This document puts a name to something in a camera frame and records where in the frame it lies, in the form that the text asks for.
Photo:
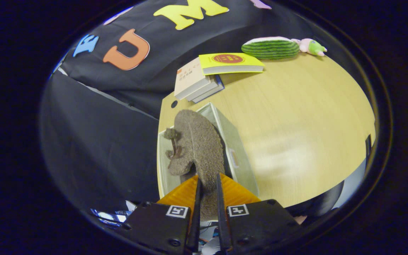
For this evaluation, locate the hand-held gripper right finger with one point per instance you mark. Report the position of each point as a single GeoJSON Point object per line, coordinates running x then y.
{"type": "Point", "coordinates": [222, 219]}

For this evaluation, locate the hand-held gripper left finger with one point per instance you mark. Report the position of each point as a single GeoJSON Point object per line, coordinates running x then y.
{"type": "Point", "coordinates": [195, 219]}

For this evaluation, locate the pale green fabric storage box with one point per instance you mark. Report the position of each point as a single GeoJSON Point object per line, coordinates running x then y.
{"type": "Point", "coordinates": [237, 148]}

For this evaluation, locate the brown fuzzy shoe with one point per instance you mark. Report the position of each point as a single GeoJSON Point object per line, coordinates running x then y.
{"type": "Point", "coordinates": [200, 141]}

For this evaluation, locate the white paper sheet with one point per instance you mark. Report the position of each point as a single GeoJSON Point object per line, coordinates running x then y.
{"type": "Point", "coordinates": [130, 205]}

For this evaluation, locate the blue printed packet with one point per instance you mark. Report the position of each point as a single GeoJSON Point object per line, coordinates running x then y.
{"type": "Point", "coordinates": [106, 216]}

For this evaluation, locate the white book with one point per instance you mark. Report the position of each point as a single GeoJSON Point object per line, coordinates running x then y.
{"type": "Point", "coordinates": [207, 88]}

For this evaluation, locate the blue book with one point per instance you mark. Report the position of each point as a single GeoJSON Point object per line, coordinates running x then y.
{"type": "Point", "coordinates": [220, 83]}

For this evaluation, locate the beige book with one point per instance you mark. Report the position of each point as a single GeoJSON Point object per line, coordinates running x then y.
{"type": "Point", "coordinates": [190, 79]}

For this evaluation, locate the yellow book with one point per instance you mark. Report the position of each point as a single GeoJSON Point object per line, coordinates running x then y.
{"type": "Point", "coordinates": [228, 58]}

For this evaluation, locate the watermelon slice plush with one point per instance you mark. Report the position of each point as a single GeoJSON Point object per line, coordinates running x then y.
{"type": "Point", "coordinates": [271, 49]}

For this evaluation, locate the pink and green plush toy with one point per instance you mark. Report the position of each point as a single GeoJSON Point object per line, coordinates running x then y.
{"type": "Point", "coordinates": [312, 46]}

